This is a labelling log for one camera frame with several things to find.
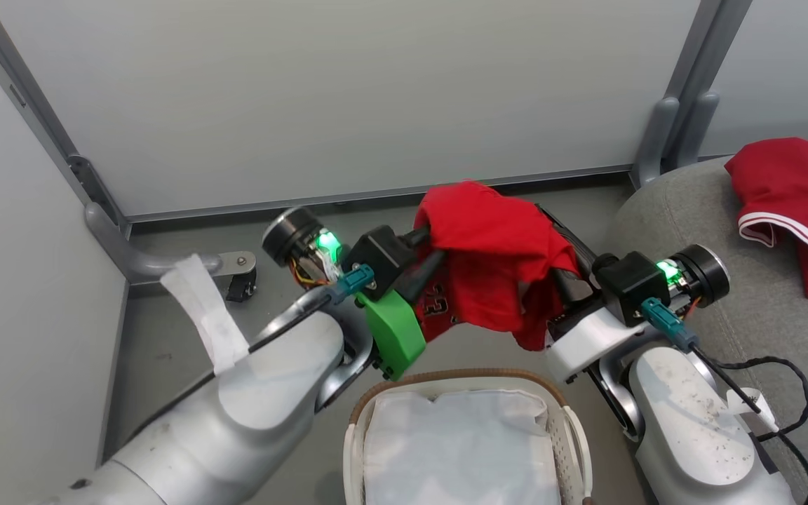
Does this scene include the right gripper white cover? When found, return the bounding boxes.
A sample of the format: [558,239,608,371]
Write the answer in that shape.
[535,205,654,384]

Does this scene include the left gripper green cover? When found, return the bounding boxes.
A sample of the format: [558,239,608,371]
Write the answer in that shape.
[355,224,447,383]

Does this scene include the red jersey with number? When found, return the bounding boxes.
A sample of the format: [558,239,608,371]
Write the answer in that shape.
[413,180,581,351]

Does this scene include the red shirt with white stripes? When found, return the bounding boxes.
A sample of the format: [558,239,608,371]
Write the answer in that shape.
[725,137,808,328]

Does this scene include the grey fabric sofa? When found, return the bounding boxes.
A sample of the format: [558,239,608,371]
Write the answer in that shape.
[604,140,808,505]

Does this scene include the grey upright partition foot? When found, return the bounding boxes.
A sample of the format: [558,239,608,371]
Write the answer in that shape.
[632,97,680,189]
[671,91,720,170]

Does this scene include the black caster wheel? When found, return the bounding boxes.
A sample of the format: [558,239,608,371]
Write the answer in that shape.
[227,274,259,304]

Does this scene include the white laundry basket brown rim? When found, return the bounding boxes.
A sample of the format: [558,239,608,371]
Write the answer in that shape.
[343,368,594,505]

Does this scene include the white cloth in basket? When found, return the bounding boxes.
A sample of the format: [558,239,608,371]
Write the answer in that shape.
[363,389,563,505]

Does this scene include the grey partition foot with plate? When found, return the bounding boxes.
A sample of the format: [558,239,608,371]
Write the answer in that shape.
[85,202,257,285]

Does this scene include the left teal cable connector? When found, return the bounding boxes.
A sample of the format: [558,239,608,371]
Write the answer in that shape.
[327,264,377,304]

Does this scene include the teal cable connector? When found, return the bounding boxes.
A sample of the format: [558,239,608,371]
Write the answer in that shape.
[641,297,700,352]
[327,264,377,304]

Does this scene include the grey metal partition bottom rail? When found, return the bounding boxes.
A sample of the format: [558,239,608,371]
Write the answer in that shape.
[127,164,636,224]

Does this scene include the right teal cable connector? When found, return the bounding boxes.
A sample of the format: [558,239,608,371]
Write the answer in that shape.
[641,297,700,352]

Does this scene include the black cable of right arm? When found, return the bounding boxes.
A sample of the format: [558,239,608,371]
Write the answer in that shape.
[688,344,808,505]

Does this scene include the grey metal partition post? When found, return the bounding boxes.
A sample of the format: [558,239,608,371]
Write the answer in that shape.
[0,0,129,236]
[664,0,753,116]

